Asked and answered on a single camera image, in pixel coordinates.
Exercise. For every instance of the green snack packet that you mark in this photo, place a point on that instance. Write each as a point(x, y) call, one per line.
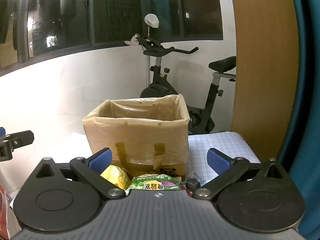
point(155, 183)

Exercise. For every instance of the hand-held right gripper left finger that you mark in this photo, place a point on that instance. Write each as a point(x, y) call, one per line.
point(102, 158)

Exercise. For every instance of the wooden door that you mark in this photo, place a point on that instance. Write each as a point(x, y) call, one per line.
point(265, 67)

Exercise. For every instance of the crumpled white cloth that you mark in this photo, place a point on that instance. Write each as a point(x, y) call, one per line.
point(132, 40)

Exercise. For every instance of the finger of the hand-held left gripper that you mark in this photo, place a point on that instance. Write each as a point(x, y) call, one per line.
point(2, 131)
point(22, 138)

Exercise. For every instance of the large red-orange snack packet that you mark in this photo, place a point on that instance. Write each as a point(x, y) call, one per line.
point(3, 210)

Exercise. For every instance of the small dark wrapped snack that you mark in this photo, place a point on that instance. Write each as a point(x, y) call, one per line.
point(193, 183)

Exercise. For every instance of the metal pole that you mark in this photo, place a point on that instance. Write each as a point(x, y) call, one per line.
point(149, 62)

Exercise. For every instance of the clear plastic box liner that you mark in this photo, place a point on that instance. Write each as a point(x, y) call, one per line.
point(140, 135)

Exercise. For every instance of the blue curtain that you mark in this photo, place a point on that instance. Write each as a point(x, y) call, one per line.
point(308, 92)

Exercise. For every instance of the blue plaid printed sheet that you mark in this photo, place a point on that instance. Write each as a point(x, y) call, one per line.
point(220, 141)

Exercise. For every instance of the brown cardboard box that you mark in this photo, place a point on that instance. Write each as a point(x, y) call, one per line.
point(150, 172)

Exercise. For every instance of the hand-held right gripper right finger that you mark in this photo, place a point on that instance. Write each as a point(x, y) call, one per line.
point(220, 161)

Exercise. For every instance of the dark window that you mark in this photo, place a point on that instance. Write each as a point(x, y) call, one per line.
point(112, 15)

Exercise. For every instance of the white plastic bag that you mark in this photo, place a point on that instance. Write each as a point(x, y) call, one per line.
point(152, 20)

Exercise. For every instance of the black exercise bike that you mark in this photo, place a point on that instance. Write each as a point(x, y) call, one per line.
point(160, 87)

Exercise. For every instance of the yellow snack packet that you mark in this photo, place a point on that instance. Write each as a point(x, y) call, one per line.
point(116, 176)

